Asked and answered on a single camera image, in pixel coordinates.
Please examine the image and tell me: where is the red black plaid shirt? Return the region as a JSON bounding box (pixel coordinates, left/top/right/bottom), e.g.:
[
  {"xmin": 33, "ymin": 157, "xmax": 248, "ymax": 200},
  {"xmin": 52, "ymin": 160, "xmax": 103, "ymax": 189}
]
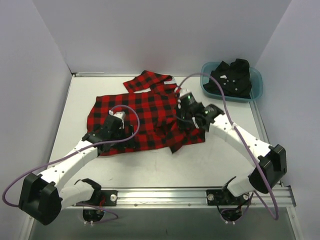
[{"xmin": 86, "ymin": 70, "xmax": 206, "ymax": 156}]

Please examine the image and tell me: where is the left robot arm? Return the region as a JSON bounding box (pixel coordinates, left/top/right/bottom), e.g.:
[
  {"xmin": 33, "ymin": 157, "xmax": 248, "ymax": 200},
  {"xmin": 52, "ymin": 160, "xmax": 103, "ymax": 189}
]
[{"xmin": 18, "ymin": 111, "xmax": 133, "ymax": 226}]

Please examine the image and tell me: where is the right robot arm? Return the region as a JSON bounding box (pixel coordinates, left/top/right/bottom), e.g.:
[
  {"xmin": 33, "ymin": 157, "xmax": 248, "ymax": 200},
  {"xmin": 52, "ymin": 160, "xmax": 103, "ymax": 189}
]
[{"xmin": 176, "ymin": 89, "xmax": 287, "ymax": 205}]

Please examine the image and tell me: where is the black button shirt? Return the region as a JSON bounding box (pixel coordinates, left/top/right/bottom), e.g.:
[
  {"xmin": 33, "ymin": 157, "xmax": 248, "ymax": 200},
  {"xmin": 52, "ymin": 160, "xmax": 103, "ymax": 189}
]
[{"xmin": 200, "ymin": 58, "xmax": 253, "ymax": 102}]

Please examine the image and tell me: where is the teal plastic basin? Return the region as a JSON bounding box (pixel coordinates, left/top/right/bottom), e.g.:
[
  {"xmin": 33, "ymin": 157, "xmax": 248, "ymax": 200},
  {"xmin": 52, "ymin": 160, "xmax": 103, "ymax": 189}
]
[{"xmin": 200, "ymin": 62, "xmax": 263, "ymax": 103}]

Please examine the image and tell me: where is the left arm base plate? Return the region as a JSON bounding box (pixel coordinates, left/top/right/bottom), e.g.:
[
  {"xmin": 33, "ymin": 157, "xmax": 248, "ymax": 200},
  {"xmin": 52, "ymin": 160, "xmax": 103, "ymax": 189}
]
[{"xmin": 79, "ymin": 189, "xmax": 118, "ymax": 207}]

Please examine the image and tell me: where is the aluminium front rail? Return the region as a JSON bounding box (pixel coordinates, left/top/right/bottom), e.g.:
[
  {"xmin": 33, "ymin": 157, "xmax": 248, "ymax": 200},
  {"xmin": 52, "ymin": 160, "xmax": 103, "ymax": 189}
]
[{"xmin": 28, "ymin": 184, "xmax": 297, "ymax": 210}]

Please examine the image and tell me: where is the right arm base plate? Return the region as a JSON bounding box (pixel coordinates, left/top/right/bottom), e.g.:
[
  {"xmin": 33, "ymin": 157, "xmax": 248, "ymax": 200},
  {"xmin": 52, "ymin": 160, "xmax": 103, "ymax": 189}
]
[{"xmin": 206, "ymin": 188, "xmax": 250, "ymax": 206}]

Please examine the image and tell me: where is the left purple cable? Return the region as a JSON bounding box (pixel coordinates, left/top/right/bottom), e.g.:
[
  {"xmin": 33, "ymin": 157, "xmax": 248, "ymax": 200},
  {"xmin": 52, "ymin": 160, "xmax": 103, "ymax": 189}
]
[{"xmin": 1, "ymin": 104, "xmax": 140, "ymax": 223}]

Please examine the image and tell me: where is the purple cable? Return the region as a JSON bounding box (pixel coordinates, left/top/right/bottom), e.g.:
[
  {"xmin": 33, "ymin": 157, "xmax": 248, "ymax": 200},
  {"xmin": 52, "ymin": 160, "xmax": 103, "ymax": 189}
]
[
  {"xmin": 173, "ymin": 72, "xmax": 280, "ymax": 221},
  {"xmin": 1, "ymin": 104, "xmax": 140, "ymax": 223}
]

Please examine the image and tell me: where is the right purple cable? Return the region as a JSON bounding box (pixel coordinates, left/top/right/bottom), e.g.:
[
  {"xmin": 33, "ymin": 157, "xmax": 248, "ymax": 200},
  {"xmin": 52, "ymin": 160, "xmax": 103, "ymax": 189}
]
[{"xmin": 173, "ymin": 72, "xmax": 280, "ymax": 221}]

